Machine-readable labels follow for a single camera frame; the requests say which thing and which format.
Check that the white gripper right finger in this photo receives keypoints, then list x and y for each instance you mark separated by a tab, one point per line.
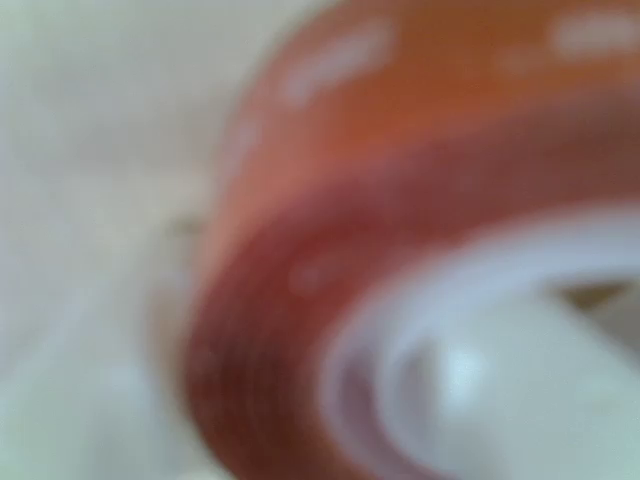
500	390

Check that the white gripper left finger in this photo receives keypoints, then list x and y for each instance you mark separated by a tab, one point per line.
100	425

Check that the small red tape roll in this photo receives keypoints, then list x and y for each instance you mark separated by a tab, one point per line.
400	125

